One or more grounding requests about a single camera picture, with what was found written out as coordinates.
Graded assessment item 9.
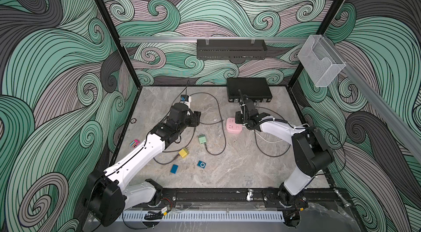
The teal small block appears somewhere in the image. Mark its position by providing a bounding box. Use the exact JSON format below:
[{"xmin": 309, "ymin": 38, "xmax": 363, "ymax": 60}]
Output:
[{"xmin": 171, "ymin": 165, "xmax": 179, "ymax": 174}]

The black wall shelf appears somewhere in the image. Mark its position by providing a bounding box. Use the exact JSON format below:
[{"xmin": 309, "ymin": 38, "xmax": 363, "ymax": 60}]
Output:
[{"xmin": 196, "ymin": 39, "xmax": 268, "ymax": 61}]

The clear acrylic wall holder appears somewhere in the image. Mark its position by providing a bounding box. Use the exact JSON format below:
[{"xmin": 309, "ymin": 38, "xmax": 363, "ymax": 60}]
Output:
[{"xmin": 298, "ymin": 35, "xmax": 346, "ymax": 87}]

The white slotted cable duct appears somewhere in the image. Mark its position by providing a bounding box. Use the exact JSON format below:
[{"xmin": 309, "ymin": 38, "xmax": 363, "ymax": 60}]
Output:
[{"xmin": 114, "ymin": 211, "xmax": 286, "ymax": 223}]

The pink power strip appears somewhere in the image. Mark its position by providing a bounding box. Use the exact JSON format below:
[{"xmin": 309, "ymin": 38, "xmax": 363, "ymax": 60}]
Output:
[{"xmin": 225, "ymin": 117, "xmax": 243, "ymax": 135}]

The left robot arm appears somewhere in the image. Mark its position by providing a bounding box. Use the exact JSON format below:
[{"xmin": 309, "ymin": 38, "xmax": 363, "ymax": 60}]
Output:
[{"xmin": 82, "ymin": 103, "xmax": 201, "ymax": 227}]

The green charger cube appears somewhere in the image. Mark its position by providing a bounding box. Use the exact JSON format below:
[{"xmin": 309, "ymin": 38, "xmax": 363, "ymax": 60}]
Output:
[{"xmin": 198, "ymin": 135, "xmax": 207, "ymax": 144}]

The black briefcase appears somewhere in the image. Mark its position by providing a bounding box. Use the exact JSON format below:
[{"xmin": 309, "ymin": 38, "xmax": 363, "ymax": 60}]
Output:
[{"xmin": 227, "ymin": 78, "xmax": 273, "ymax": 103}]

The white power cord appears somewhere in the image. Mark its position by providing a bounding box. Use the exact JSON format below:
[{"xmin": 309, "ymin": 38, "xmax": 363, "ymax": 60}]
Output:
[{"xmin": 254, "ymin": 122, "xmax": 311, "ymax": 144}]

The yellow charger cube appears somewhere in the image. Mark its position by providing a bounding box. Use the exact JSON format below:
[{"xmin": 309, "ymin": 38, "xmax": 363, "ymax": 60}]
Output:
[{"xmin": 178, "ymin": 148, "xmax": 189, "ymax": 158}]

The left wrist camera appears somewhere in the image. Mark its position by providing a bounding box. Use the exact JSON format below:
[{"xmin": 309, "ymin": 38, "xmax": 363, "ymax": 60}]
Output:
[{"xmin": 179, "ymin": 94, "xmax": 191, "ymax": 108}]

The grey cable of green charger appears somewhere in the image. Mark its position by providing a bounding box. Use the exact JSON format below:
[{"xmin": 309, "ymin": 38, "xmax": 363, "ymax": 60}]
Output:
[{"xmin": 186, "ymin": 92, "xmax": 228, "ymax": 156}]

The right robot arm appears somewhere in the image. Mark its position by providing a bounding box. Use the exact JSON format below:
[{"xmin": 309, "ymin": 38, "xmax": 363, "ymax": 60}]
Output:
[{"xmin": 235, "ymin": 98, "xmax": 334, "ymax": 205}]

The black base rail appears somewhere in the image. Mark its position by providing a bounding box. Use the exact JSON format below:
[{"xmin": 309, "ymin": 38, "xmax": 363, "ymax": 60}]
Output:
[{"xmin": 131, "ymin": 187, "xmax": 343, "ymax": 209}]

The grey cable of yellow charger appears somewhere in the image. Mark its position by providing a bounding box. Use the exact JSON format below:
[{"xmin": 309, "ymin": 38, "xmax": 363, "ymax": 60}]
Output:
[{"xmin": 152, "ymin": 126, "xmax": 197, "ymax": 165}]

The blue mp3 player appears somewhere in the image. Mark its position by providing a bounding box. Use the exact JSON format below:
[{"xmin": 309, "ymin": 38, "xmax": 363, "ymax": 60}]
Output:
[{"xmin": 197, "ymin": 161, "xmax": 206, "ymax": 168}]

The pink multicolour small device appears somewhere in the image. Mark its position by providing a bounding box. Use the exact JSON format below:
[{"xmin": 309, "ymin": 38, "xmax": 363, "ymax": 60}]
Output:
[{"xmin": 130, "ymin": 140, "xmax": 140, "ymax": 148}]

